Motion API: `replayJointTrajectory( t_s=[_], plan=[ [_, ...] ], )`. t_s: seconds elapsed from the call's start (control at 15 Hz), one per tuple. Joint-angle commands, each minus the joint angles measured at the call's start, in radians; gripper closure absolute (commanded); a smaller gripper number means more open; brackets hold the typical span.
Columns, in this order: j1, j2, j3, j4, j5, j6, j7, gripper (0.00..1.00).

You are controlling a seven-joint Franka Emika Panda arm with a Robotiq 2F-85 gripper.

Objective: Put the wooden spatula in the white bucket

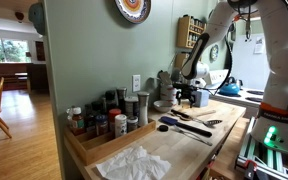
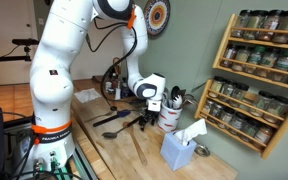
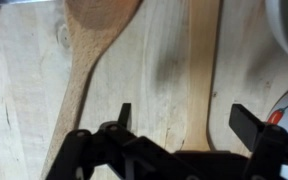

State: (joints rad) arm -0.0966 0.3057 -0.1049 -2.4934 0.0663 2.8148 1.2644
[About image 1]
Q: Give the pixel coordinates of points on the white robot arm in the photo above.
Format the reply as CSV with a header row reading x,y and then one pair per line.
x,y
277,33

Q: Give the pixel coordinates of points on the white spice shaker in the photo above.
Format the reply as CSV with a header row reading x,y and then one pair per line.
x,y
120,128

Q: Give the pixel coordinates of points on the grey-green wall ornament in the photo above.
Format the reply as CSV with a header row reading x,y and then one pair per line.
x,y
37,18

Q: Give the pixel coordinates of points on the white refrigerator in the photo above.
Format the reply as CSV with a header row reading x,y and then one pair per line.
x,y
247,66

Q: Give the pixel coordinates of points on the wooden wall spice rack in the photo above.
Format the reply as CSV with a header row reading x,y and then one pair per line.
x,y
183,33

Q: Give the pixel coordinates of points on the tall silver-white grinder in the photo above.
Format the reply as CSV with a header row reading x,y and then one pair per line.
x,y
143,110

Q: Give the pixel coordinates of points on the white cap brown bottle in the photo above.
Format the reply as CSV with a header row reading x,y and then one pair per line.
x,y
78,123

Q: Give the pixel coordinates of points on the black round cap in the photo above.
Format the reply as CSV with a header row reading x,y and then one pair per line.
x,y
163,128

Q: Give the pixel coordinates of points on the wooden bench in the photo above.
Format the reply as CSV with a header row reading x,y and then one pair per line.
x,y
4,76

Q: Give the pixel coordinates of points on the white fridge note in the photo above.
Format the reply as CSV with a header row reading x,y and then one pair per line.
x,y
259,45

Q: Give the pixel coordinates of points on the dark picture frame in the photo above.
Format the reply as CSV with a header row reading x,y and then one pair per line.
x,y
40,50

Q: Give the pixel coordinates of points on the red round ornament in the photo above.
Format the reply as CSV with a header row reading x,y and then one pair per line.
x,y
19,15

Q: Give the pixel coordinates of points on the red lid spice jar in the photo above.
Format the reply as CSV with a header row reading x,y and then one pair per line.
x,y
114,112

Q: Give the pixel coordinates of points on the small clear bottle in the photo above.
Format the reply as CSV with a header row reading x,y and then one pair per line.
x,y
69,116

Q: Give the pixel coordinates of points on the small patterned wall plate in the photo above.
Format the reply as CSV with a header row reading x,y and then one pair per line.
x,y
214,52

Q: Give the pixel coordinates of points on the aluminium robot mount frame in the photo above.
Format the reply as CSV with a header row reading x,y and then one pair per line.
x,y
257,156

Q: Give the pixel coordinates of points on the blue kettle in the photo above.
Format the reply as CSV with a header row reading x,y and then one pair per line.
x,y
229,89

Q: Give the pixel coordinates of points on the tall dark pepper grinder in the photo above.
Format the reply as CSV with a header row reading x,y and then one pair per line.
x,y
121,96

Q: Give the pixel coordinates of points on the white bucket red print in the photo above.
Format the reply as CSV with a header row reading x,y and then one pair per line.
x,y
167,93

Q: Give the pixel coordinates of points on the blue lid spice jar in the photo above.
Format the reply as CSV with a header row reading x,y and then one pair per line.
x,y
101,126

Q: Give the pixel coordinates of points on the dark spice bottle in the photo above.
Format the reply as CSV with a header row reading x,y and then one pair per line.
x,y
97,107
90,121

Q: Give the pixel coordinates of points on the black cap dark bottle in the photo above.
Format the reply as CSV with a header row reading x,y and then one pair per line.
x,y
110,98

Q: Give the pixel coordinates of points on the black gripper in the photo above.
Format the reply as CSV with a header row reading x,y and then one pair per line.
x,y
185,90

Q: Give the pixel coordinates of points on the white wall outlet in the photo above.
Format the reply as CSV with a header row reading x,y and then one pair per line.
x,y
136,83

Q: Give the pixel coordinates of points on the metal fork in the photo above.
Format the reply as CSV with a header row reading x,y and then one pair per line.
x,y
197,138

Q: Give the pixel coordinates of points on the wooden spoon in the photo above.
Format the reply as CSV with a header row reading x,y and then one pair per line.
x,y
205,113

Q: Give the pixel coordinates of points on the crumpled white paper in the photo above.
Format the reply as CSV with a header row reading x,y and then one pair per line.
x,y
134,165

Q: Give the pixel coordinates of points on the small silver lid jar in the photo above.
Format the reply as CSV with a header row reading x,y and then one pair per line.
x,y
132,124

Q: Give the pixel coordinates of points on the white ceramic bowl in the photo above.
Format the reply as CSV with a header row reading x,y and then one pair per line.
x,y
163,106

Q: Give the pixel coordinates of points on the window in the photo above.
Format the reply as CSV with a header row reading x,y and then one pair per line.
x,y
4,50

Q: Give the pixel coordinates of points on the blue tissue box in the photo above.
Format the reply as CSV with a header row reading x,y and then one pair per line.
x,y
203,99

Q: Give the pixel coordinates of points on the white stove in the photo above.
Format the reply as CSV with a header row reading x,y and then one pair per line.
x,y
240,100

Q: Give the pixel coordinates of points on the round metal tin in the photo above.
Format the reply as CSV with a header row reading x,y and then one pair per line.
x,y
131,106

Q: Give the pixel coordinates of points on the colourful decorative wall plate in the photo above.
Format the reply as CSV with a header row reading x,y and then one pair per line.
x,y
134,10

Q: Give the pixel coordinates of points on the dark kitchen utensil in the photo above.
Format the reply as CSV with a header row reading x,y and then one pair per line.
x,y
175,76

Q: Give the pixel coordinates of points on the wooden spice tray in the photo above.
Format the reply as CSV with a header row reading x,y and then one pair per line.
x,y
117,146

